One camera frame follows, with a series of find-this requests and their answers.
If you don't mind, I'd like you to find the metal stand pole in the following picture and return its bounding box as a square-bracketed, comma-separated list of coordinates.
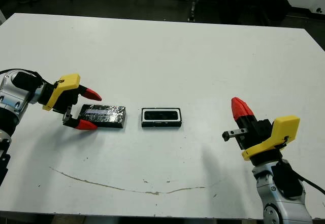
[187, 0, 199, 23]

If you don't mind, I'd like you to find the black bag with tools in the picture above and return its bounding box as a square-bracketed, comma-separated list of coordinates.
[263, 0, 293, 20]

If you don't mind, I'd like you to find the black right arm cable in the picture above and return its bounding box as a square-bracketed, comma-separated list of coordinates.
[291, 173, 325, 194]

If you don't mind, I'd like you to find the glossy black box lid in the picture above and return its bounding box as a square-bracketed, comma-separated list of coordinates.
[80, 104, 127, 129]

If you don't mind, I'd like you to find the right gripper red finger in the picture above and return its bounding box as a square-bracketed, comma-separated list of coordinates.
[231, 97, 248, 129]
[236, 97, 257, 128]

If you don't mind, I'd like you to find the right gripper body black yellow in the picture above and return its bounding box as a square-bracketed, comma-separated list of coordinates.
[222, 115, 301, 168]

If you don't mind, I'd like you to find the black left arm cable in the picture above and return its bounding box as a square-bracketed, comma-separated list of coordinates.
[0, 68, 39, 78]

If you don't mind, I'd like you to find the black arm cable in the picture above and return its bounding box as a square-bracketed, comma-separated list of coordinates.
[0, 68, 39, 78]
[291, 173, 325, 194]

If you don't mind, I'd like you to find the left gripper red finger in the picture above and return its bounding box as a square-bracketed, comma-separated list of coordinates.
[77, 84, 103, 102]
[70, 117, 99, 131]

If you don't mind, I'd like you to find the black box base white lining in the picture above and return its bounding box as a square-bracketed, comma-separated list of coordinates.
[141, 107, 181, 128]

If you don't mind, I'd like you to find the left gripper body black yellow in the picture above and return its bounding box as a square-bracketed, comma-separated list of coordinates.
[40, 73, 81, 126]

